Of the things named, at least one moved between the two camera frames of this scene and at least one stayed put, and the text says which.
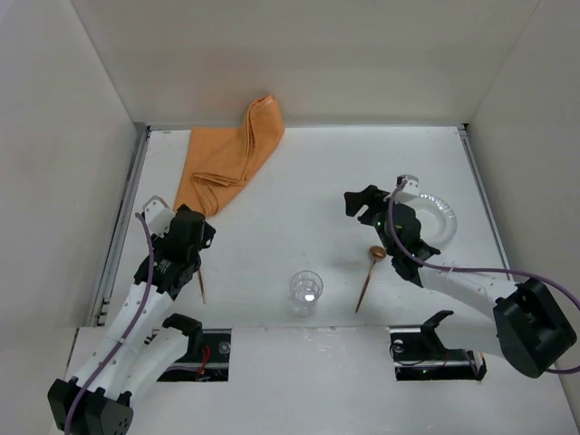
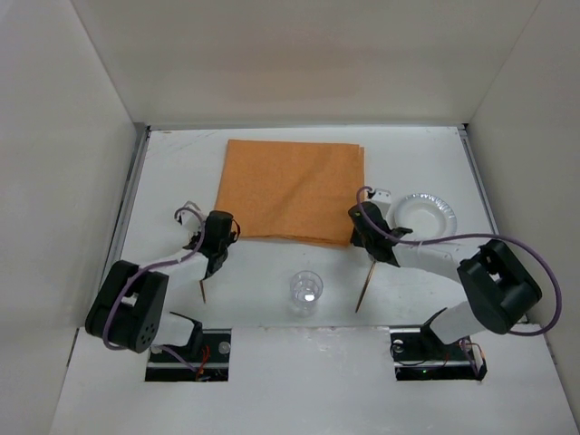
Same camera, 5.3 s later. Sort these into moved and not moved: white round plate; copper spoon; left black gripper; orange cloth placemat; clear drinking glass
Moved: orange cloth placemat; left black gripper
Not moved: copper spoon; white round plate; clear drinking glass
